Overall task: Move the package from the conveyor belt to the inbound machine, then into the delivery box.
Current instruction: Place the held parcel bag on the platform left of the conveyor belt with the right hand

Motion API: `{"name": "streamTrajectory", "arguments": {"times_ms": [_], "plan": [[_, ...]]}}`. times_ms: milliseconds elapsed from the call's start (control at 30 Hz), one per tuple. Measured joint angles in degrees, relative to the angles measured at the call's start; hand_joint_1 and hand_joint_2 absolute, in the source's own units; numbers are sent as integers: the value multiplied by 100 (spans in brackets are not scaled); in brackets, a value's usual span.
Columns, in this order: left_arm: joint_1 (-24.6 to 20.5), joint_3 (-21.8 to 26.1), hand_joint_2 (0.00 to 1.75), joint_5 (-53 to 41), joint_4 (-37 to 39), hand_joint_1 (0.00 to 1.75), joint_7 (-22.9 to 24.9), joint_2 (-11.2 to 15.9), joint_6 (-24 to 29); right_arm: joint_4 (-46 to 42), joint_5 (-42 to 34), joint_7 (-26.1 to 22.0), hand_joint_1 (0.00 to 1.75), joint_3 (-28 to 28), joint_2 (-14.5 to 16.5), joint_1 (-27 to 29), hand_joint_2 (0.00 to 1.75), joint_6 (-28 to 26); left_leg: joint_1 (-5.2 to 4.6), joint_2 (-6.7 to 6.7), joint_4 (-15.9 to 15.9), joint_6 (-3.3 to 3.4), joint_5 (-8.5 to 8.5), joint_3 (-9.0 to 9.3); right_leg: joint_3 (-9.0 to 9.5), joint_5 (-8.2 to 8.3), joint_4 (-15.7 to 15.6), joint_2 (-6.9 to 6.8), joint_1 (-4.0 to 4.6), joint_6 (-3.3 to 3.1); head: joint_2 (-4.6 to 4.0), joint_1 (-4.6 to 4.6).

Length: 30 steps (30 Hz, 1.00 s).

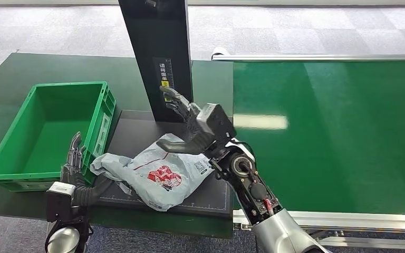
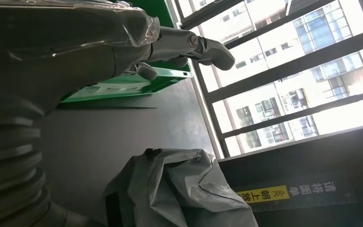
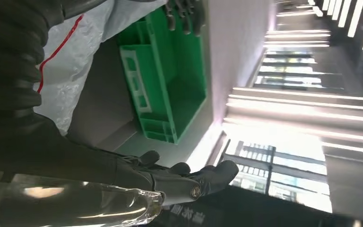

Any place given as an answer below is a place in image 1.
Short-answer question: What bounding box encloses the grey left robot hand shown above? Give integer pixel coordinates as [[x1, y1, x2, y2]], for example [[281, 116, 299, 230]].
[[60, 131, 115, 207]]

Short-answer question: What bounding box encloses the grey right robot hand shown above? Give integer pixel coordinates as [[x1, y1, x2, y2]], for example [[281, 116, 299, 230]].
[[156, 85, 213, 156]]

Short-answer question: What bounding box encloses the grey plastic mailer package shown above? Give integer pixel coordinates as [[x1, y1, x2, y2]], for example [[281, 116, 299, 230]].
[[90, 133, 214, 212]]

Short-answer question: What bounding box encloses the green conveyor belt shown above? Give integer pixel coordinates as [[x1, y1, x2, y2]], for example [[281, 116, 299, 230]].
[[233, 61, 405, 216]]

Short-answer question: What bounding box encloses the green plastic crate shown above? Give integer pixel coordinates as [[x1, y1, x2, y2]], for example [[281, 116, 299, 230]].
[[0, 81, 117, 192]]

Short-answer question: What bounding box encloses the black scanner base platform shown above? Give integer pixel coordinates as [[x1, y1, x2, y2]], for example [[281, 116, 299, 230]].
[[95, 110, 234, 219]]

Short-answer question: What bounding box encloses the yellow warning label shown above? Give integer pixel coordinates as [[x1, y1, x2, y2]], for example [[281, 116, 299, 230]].
[[161, 80, 172, 103]]

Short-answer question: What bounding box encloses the black scanner column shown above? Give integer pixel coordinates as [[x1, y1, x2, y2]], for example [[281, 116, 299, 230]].
[[118, 0, 194, 123]]

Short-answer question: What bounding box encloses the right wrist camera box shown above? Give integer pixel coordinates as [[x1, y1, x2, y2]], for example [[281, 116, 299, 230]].
[[195, 103, 237, 141]]

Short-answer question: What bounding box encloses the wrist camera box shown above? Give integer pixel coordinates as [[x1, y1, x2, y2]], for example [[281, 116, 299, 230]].
[[195, 103, 237, 141], [45, 181, 76, 222]]

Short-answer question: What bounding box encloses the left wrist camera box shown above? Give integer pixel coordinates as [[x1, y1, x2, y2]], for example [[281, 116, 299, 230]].
[[45, 181, 76, 222]]

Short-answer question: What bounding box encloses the aluminium conveyor side rail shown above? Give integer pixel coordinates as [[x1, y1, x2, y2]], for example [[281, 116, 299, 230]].
[[211, 47, 405, 63], [233, 209, 405, 250]]

